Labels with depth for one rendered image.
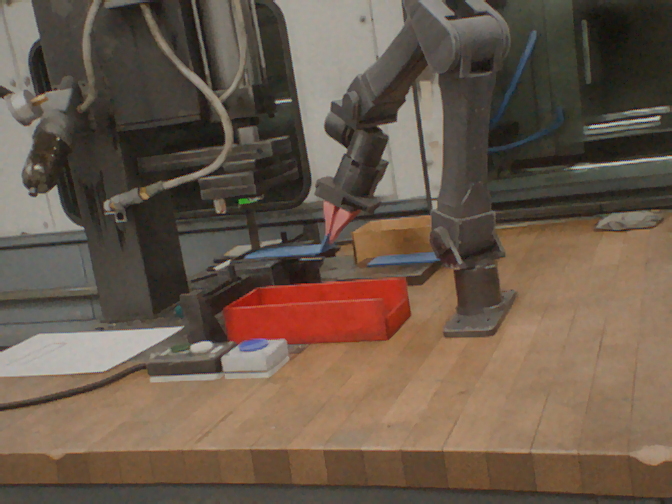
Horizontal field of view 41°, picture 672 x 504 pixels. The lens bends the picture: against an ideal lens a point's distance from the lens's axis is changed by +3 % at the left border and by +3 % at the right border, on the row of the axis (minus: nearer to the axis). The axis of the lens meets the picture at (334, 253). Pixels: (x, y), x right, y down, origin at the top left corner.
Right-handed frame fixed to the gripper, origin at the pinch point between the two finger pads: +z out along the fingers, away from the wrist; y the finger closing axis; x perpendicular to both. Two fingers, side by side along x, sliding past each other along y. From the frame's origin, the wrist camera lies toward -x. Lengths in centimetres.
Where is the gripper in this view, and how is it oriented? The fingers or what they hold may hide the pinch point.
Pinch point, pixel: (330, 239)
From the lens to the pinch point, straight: 146.3
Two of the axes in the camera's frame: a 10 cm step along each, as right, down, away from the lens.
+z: -3.6, 8.8, 3.0
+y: -8.7, -4.3, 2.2
